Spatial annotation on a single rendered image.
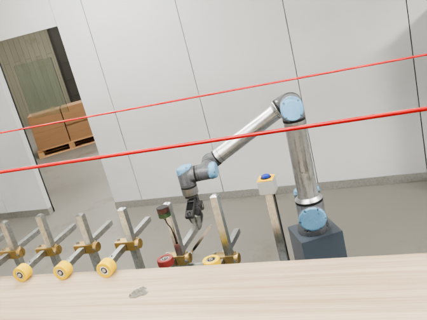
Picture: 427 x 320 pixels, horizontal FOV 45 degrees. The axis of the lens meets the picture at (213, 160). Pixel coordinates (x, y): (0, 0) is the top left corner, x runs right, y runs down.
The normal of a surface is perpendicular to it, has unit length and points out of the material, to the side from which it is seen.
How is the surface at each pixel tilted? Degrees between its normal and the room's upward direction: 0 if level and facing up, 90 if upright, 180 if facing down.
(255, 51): 90
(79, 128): 90
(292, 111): 83
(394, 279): 0
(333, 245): 90
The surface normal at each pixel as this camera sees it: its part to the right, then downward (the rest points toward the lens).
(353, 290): -0.24, -0.93
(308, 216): -0.07, 0.40
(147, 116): -0.32, 0.36
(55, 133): 0.26, 0.23
